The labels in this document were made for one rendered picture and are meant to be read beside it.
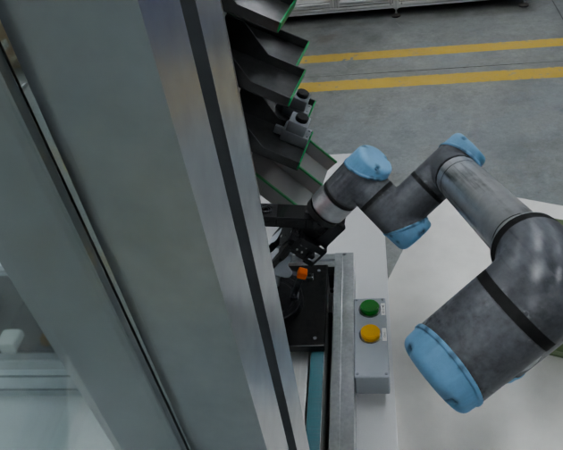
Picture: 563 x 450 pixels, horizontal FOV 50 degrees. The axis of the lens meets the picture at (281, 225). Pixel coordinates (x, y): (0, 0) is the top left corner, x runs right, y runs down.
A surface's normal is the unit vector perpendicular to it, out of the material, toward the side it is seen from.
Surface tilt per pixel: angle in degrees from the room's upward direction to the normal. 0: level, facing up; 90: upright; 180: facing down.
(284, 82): 25
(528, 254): 13
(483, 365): 67
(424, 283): 0
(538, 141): 1
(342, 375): 0
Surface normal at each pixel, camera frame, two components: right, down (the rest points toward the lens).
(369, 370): -0.14, -0.76
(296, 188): 0.58, -0.49
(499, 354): -0.06, 0.29
